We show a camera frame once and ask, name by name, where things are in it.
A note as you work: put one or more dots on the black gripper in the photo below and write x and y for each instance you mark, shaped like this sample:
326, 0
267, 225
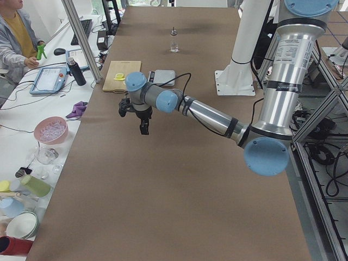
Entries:
143, 115

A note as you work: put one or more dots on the clear glass sauce bottle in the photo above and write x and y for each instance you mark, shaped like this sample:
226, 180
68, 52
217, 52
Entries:
174, 40

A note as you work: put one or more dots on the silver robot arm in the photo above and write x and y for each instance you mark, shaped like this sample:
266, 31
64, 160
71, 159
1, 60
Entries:
265, 141

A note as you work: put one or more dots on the silver digital kitchen scale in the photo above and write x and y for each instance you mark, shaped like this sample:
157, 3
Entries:
162, 77

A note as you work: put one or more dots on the green cup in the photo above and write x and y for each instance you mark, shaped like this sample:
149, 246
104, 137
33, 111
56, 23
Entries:
35, 186

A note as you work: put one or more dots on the yellow cup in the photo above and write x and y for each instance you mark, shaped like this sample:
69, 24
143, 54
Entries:
5, 186

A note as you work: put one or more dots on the light blue cup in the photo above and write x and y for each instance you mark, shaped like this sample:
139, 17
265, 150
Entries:
11, 207

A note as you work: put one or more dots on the red cup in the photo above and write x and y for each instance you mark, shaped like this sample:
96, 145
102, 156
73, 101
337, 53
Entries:
11, 246

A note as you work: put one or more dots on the lemon slice toy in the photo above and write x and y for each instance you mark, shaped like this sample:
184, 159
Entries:
119, 77

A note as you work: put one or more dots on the bamboo cutting board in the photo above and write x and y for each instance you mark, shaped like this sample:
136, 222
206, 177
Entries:
126, 67

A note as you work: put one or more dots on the purple cloth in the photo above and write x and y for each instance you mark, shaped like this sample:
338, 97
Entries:
78, 110

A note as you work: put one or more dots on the black water bottle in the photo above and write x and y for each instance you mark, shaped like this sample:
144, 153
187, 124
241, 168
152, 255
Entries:
76, 71

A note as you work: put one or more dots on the pink bowl with ice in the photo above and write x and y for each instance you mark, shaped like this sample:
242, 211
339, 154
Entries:
51, 131

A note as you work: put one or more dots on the blue teach pendant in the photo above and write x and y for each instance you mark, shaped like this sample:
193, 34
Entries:
49, 80
79, 57

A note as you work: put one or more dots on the wine glass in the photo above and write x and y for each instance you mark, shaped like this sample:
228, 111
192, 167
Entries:
46, 155

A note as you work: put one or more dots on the black computer mouse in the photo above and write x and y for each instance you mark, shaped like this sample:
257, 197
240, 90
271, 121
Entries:
59, 51

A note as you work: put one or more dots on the green handheld tool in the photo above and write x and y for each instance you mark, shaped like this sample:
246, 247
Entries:
41, 52

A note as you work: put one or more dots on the person in grey jacket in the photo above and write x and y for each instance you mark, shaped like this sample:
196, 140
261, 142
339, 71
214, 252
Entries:
19, 44

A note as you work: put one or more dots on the white ceramic bowl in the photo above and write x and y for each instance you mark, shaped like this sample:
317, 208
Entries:
23, 226

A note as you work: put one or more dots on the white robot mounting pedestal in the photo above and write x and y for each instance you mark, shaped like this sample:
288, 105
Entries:
237, 79

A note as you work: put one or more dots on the aluminium frame post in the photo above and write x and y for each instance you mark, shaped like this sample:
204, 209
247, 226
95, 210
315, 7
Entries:
76, 25

